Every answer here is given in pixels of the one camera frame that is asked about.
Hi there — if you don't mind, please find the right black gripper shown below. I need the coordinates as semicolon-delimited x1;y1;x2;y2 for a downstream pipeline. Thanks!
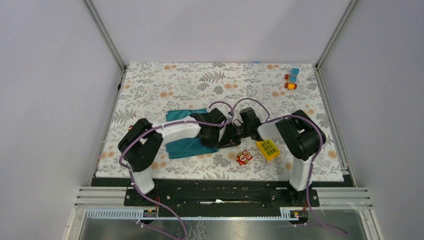
218;122;251;149

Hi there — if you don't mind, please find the teal cloth napkin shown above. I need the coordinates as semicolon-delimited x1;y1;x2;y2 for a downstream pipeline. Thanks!
165;108;219;159

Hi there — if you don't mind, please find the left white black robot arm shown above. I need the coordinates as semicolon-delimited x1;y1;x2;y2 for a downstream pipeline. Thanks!
117;108;230;206

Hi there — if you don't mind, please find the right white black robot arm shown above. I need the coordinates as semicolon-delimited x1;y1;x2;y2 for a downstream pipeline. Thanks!
216;107;326;206

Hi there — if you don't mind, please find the red owl toy block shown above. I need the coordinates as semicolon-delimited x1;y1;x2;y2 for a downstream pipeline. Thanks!
236;149;254;166

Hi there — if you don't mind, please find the yellow green toy brick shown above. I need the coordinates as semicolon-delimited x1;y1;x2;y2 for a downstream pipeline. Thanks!
256;139;281;161

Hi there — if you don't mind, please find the floral patterned table mat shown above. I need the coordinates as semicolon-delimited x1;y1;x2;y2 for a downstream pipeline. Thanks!
95;63;343;182

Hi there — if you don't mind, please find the blue orange toy car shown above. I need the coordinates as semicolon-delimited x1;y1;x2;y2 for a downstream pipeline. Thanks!
284;68;300;90

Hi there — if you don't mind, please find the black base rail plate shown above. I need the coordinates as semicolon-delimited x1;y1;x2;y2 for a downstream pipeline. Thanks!
121;178;320;218

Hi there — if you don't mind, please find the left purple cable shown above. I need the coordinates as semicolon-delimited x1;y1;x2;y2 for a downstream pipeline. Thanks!
118;100;235;240

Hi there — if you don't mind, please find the slotted cable duct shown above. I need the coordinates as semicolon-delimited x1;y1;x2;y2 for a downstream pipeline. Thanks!
86;207;309;222

